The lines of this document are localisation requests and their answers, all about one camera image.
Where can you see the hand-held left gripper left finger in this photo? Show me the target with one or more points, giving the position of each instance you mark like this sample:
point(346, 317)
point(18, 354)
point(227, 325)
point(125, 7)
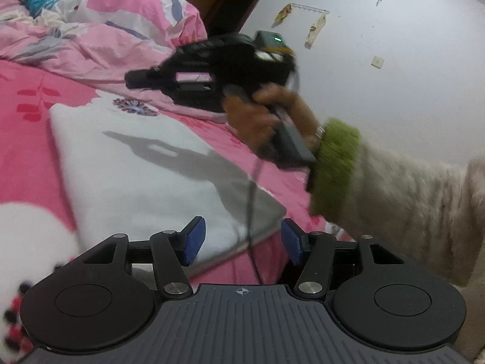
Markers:
point(194, 240)

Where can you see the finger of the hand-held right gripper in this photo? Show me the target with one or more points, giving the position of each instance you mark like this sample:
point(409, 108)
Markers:
point(151, 79)

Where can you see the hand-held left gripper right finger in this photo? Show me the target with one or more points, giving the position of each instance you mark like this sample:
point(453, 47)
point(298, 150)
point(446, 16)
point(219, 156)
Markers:
point(292, 242)

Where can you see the white sweatshirt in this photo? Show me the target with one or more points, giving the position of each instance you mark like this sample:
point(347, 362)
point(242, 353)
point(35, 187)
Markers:
point(132, 182)

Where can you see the person's right forearm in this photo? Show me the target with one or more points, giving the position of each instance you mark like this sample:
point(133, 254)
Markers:
point(416, 204)

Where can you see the person's right hand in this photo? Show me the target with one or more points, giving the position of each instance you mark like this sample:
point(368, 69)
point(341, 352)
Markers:
point(250, 121)

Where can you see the pink printed quilt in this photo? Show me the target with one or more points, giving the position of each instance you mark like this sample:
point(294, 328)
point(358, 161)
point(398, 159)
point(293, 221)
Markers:
point(113, 41)

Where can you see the silver wristband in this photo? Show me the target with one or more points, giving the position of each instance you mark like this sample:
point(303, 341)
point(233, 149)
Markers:
point(320, 132)

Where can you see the cream knitted garment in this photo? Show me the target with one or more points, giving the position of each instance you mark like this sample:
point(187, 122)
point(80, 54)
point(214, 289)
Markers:
point(45, 17)

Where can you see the wall switch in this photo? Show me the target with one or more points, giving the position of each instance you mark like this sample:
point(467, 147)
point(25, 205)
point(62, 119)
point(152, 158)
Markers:
point(377, 62)

